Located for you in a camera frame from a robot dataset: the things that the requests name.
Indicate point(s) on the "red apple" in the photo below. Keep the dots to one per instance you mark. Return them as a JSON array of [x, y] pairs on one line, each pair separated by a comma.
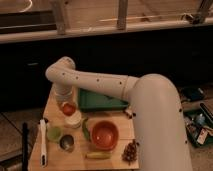
[[68, 109]]

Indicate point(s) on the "wooden board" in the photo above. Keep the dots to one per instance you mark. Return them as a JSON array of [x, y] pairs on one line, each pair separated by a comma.
[[59, 160]]

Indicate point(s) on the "green plastic tray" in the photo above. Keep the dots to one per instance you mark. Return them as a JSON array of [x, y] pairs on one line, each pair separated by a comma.
[[90, 102]]

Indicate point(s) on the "black pole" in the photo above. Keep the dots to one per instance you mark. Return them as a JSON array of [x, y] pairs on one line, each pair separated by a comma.
[[24, 147]]

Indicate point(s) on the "white paper cup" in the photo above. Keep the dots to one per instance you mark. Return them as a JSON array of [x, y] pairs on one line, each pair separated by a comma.
[[74, 121]]

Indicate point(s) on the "purple grape bunch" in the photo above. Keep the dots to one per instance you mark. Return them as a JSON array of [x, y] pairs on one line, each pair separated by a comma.
[[129, 154]]

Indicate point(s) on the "small metal cup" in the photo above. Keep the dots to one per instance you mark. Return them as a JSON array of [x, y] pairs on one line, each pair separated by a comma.
[[67, 143]]

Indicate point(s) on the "orange bowl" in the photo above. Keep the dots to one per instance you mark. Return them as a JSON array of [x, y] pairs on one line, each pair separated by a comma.
[[104, 135]]

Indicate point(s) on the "green tool box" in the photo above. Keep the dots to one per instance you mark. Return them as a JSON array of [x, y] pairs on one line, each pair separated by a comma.
[[195, 122]]

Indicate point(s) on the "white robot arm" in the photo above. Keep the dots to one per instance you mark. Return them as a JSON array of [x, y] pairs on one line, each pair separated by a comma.
[[155, 102]]

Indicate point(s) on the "green cucumber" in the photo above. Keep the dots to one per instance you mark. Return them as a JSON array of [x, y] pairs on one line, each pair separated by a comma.
[[85, 130]]

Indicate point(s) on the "green cup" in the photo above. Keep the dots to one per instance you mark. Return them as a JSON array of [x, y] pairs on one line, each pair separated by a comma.
[[54, 134]]

